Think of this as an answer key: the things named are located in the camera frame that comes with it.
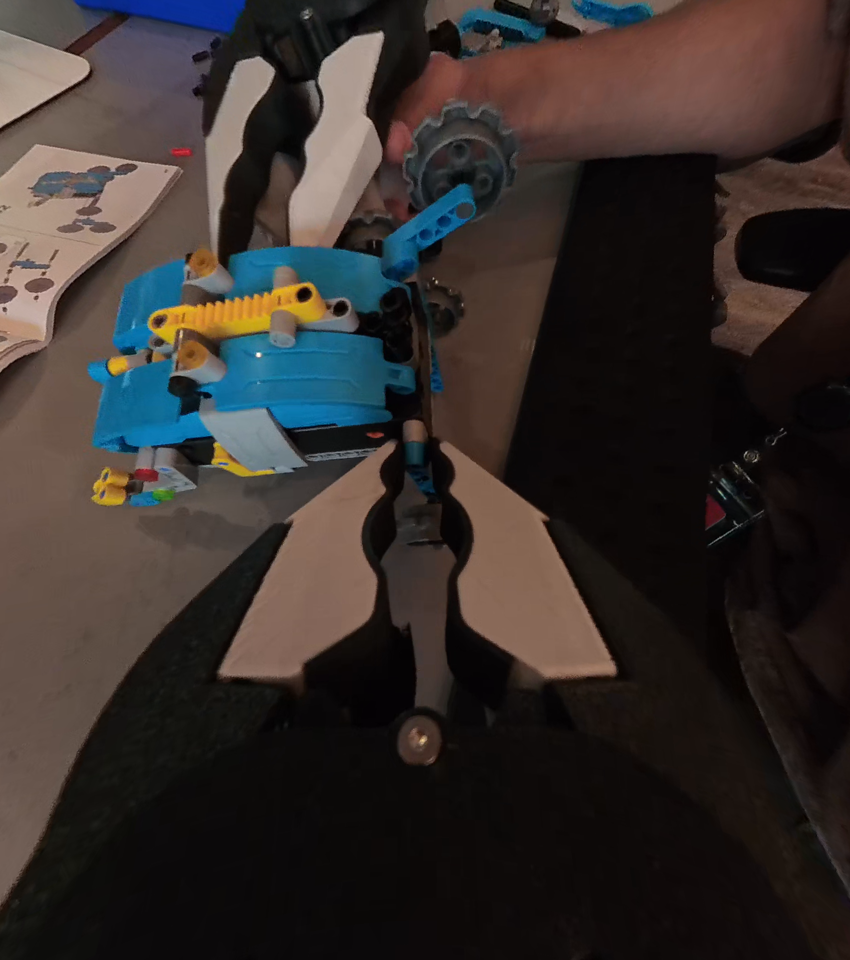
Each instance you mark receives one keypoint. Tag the blue curved toy piece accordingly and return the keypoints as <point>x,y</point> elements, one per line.
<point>612,10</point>

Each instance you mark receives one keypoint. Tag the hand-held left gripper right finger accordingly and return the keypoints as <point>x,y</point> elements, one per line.
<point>530,592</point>

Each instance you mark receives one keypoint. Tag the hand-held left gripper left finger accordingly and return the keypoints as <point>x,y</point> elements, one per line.
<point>305,592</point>

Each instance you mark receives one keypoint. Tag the black oval pad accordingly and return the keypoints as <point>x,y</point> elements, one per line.
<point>807,247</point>

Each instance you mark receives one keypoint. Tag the blue building block vehicle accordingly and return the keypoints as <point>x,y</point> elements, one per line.
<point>305,375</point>

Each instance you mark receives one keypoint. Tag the instruction booklet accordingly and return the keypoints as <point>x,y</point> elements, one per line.
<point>42,240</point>

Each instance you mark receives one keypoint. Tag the person's right hand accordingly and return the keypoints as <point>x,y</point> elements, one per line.
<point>447,82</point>

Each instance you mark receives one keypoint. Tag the white tray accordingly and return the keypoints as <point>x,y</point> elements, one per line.
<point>27,82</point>

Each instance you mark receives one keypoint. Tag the person's leg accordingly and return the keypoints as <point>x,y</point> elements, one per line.
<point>829,675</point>

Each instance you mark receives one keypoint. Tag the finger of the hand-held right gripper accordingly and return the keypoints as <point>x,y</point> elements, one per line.
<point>237,120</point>
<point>342,142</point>

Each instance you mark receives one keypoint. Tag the person's right forearm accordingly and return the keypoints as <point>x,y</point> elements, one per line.
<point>657,82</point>

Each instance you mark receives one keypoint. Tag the blue bin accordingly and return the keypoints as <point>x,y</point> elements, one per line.
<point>162,11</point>

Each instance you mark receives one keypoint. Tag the black perforated panel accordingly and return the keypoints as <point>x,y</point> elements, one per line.
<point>612,375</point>

